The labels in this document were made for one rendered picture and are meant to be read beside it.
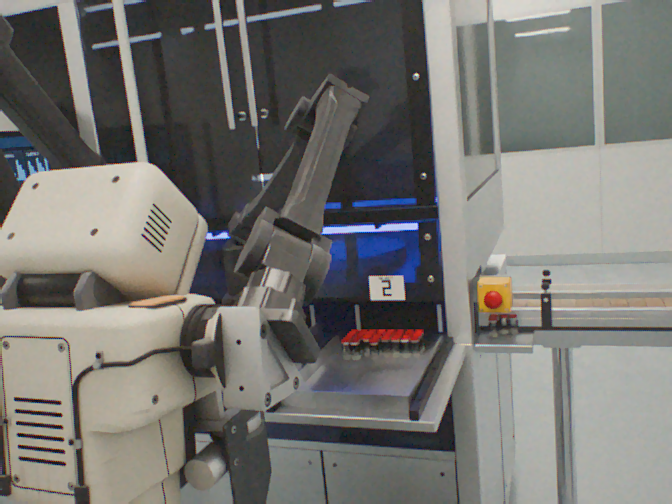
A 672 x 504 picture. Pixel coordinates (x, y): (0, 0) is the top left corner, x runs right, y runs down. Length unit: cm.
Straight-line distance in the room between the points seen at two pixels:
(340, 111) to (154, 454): 56
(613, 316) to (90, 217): 121
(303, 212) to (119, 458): 37
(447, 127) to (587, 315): 55
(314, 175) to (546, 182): 523
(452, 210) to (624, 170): 467
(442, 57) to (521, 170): 465
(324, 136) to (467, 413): 87
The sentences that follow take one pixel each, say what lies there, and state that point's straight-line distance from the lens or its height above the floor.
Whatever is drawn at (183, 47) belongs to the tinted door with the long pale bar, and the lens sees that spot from 170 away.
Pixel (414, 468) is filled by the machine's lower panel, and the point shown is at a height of 55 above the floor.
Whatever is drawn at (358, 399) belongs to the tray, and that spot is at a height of 90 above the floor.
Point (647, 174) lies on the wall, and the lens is 610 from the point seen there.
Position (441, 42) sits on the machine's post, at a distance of 146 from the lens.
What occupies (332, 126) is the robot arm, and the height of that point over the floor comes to 141.
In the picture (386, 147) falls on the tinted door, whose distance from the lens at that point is 149.
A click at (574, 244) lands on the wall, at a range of 615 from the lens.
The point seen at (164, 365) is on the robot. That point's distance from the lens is 72.
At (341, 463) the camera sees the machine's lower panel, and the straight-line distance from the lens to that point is 176.
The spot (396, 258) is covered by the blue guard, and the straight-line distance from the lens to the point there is 151.
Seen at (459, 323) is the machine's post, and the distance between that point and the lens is 152.
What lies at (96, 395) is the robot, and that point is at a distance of 73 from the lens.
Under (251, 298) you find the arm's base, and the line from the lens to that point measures 72.
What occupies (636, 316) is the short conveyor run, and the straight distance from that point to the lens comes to 162.
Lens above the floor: 140
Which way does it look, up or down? 11 degrees down
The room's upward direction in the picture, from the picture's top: 6 degrees counter-clockwise
